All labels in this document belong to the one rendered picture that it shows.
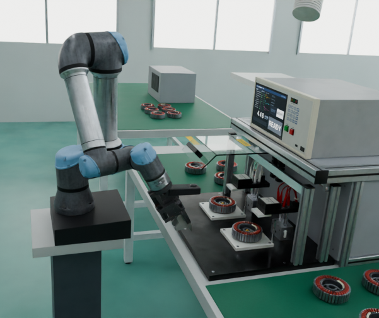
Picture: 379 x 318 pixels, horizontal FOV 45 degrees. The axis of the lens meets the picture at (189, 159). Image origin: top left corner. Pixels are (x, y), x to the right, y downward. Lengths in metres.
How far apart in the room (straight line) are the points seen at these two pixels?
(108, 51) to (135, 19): 4.62
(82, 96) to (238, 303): 0.80
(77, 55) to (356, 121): 0.95
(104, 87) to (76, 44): 0.18
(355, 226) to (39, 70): 5.02
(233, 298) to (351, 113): 0.72
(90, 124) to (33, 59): 4.66
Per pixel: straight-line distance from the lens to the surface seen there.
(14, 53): 6.13
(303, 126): 1.60
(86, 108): 1.52
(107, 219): 1.71
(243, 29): 6.70
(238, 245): 1.67
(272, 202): 1.70
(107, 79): 1.65
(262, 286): 1.53
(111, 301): 2.69
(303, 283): 1.59
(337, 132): 1.63
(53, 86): 6.19
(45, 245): 1.72
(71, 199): 1.74
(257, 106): 1.89
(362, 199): 1.66
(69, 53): 1.57
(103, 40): 1.61
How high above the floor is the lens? 1.58
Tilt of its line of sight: 19 degrees down
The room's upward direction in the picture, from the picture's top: 4 degrees clockwise
